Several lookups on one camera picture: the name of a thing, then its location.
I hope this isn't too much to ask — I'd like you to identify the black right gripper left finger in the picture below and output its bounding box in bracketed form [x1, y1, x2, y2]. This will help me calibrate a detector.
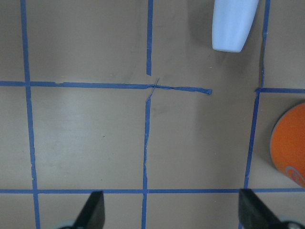
[74, 191, 105, 229]

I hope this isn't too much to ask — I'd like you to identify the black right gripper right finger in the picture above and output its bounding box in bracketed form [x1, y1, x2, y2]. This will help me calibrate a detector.
[238, 189, 286, 229]

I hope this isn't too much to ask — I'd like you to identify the light blue plastic cup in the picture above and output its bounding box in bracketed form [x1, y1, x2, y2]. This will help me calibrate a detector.
[212, 0, 259, 52]

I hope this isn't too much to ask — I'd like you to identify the orange cylindrical bin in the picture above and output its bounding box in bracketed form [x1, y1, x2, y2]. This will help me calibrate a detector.
[270, 103, 305, 188]

